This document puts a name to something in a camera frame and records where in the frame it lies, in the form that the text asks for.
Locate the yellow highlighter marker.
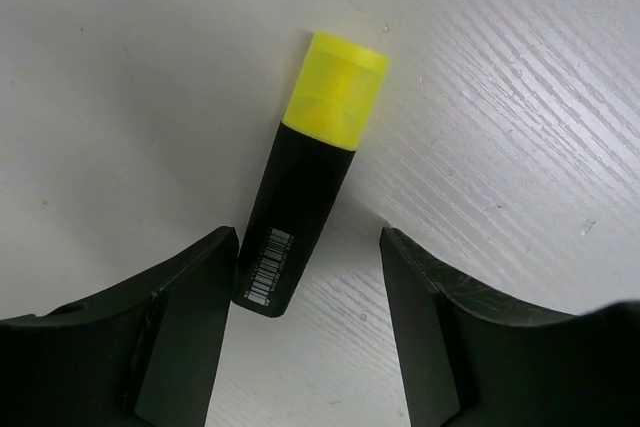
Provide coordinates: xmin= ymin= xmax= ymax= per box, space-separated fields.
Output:
xmin=233 ymin=31 xmax=389 ymax=317

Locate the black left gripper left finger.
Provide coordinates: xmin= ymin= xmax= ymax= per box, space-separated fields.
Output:
xmin=1 ymin=227 xmax=238 ymax=426

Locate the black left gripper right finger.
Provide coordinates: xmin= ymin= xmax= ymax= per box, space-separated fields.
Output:
xmin=379 ymin=227 xmax=639 ymax=426

